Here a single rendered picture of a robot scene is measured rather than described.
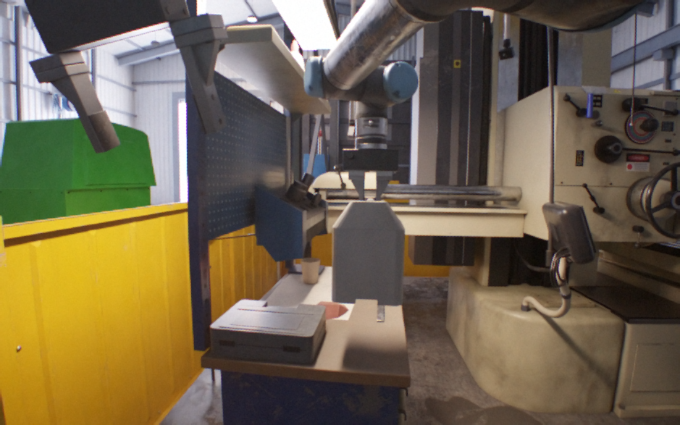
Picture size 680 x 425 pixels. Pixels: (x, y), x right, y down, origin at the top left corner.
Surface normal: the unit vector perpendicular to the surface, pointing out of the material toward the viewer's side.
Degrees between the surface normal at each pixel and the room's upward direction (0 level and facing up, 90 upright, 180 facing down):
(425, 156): 90
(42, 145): 79
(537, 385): 90
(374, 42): 152
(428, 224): 90
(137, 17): 113
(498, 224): 90
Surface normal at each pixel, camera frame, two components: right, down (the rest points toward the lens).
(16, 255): 1.00, 0.02
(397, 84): 0.33, 0.10
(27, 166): -0.09, -0.09
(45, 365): 0.86, 0.06
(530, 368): -0.49, 0.08
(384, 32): -0.43, 0.89
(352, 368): 0.01, -1.00
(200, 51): -0.09, 0.48
